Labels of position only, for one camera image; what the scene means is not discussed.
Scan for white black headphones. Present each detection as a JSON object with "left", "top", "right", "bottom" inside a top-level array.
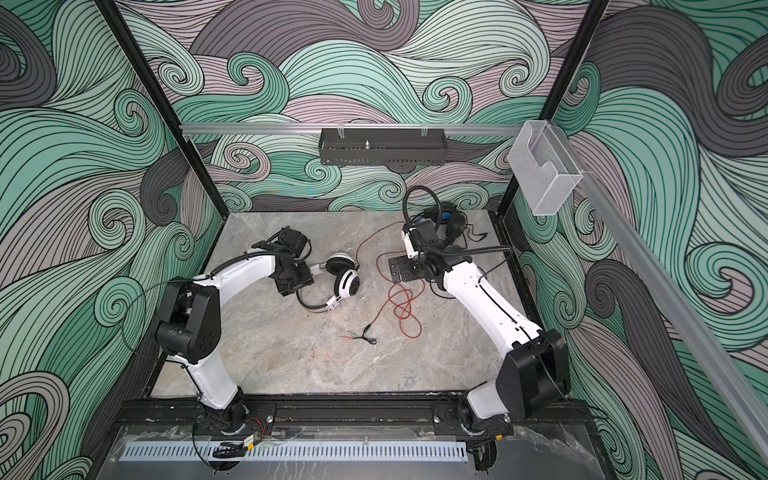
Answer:
[{"left": 295, "top": 252, "right": 361, "bottom": 314}]

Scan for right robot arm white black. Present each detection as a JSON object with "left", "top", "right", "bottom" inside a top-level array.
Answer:
[{"left": 389, "top": 185, "right": 570, "bottom": 421}]

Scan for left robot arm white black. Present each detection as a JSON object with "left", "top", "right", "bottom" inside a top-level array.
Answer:
[{"left": 150, "top": 227, "right": 312, "bottom": 434}]

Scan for black blue headphones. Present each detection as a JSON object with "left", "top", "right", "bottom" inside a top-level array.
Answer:
[{"left": 420, "top": 202, "right": 467, "bottom": 247}]

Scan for black perforated metal tray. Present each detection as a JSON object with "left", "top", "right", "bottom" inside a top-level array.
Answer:
[{"left": 318, "top": 129, "right": 448, "bottom": 169}]

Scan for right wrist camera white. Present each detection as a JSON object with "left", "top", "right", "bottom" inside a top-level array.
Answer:
[{"left": 401, "top": 219, "right": 437, "bottom": 260}]

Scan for aluminium rail back wall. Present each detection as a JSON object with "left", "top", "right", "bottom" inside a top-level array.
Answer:
[{"left": 179, "top": 122, "right": 522, "bottom": 137}]

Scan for aluminium rail wall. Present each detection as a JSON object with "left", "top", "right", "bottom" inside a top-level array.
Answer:
[
  {"left": 179, "top": 122, "right": 522, "bottom": 137},
  {"left": 549, "top": 124, "right": 767, "bottom": 460}
]

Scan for clear plastic wall bin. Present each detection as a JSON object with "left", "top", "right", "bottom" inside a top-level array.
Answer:
[{"left": 507, "top": 120, "right": 583, "bottom": 216}]

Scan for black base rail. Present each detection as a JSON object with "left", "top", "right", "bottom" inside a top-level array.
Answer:
[{"left": 110, "top": 391, "right": 597, "bottom": 439}]

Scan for white slotted cable duct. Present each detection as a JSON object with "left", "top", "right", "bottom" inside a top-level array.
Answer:
[{"left": 118, "top": 440, "right": 469, "bottom": 463}]

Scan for aluminium rail right wall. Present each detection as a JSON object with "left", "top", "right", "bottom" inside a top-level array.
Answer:
[{"left": 549, "top": 124, "right": 767, "bottom": 460}]

